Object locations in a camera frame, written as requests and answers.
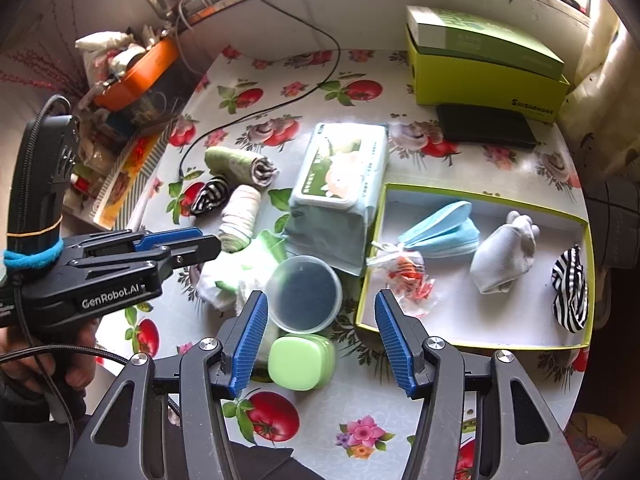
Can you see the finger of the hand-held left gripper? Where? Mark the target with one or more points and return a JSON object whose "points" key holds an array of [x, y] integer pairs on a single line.
{"points": [[170, 237], [200, 250]]}

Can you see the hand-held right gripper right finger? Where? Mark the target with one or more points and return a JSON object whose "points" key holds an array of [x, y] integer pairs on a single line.
{"points": [[395, 340]]}

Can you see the red dried branches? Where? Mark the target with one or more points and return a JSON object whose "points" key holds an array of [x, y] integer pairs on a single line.
{"points": [[45, 75]]}

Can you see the floral tablecloth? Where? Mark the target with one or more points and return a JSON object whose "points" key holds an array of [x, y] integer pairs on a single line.
{"points": [[350, 400]]}

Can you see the tall green cardboard box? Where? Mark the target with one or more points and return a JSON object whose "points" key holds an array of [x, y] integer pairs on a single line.
{"points": [[450, 90]]}

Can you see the wet wipes pack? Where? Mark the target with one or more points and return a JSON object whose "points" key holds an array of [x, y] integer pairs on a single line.
{"points": [[340, 170]]}

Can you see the red print plastic bag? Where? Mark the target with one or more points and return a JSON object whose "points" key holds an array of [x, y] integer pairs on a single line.
{"points": [[410, 280]]}

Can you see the yellow striped printed box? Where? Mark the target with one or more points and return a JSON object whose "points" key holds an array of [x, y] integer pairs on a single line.
{"points": [[130, 175]]}

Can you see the orange basket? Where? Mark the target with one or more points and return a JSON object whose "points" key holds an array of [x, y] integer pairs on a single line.
{"points": [[145, 72]]}

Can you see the black white striped sock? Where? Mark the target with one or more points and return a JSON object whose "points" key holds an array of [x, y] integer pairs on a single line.
{"points": [[570, 295], [210, 197]]}

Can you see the person's left hand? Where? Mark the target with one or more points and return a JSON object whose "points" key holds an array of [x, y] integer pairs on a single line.
{"points": [[75, 367]]}

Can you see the pile of assorted small items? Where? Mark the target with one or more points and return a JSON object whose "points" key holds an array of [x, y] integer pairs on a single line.
{"points": [[95, 150]]}

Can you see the green square box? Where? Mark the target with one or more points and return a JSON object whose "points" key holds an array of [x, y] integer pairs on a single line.
{"points": [[295, 362]]}

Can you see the clear round plastic container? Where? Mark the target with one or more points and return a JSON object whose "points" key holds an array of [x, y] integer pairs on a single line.
{"points": [[302, 295]]}

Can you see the beige curtain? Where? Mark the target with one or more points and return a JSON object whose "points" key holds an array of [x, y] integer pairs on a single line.
{"points": [[600, 110]]}

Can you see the dark grey fabric object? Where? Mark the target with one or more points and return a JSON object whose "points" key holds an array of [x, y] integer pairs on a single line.
{"points": [[612, 225]]}

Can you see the person's left forearm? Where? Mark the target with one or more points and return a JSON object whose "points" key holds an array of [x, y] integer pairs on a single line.
{"points": [[20, 400]]}

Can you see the white green cloth in bag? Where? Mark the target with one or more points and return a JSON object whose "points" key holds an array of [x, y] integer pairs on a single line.
{"points": [[220, 280]]}

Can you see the black wallet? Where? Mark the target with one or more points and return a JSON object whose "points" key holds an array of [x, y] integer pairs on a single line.
{"points": [[485, 125]]}

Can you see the white-lined shallow green box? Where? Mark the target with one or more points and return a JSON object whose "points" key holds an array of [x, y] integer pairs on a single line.
{"points": [[450, 310]]}

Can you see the green white slim carton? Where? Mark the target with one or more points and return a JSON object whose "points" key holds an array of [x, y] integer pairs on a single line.
{"points": [[480, 35]]}

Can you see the pale patterned cloth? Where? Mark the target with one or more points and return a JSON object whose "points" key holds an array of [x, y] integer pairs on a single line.
{"points": [[595, 445]]}

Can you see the beige ribbed sock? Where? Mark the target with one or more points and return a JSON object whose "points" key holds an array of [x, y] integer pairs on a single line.
{"points": [[240, 215]]}

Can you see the white plastic bag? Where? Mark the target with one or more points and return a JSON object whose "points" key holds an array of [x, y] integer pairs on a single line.
{"points": [[102, 41]]}

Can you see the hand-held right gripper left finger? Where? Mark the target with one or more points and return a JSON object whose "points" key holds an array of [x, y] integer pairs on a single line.
{"points": [[247, 345]]}

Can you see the blue face mask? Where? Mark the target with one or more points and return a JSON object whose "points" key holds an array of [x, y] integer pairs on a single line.
{"points": [[445, 235]]}

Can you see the green grey sock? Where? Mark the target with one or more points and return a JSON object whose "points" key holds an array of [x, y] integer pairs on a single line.
{"points": [[227, 159]]}

